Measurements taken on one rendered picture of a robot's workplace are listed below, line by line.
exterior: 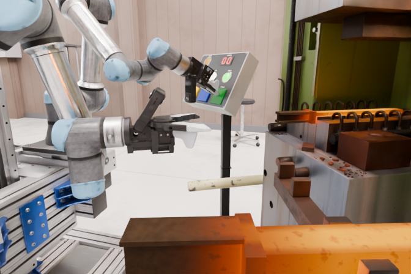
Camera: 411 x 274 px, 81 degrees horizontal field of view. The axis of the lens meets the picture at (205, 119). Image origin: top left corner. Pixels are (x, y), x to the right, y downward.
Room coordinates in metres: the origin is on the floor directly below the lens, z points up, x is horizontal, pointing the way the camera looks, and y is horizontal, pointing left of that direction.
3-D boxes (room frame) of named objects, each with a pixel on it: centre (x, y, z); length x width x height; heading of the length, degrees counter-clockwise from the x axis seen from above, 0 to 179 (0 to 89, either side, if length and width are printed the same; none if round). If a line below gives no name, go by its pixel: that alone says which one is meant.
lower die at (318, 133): (0.73, -0.50, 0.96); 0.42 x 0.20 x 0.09; 102
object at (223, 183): (1.01, -0.14, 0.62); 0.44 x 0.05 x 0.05; 102
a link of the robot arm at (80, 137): (0.55, 0.29, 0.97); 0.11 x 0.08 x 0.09; 102
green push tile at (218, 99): (1.07, -0.06, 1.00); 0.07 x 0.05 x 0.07; 37
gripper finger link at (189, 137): (0.54, 0.04, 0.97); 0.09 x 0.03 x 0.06; 66
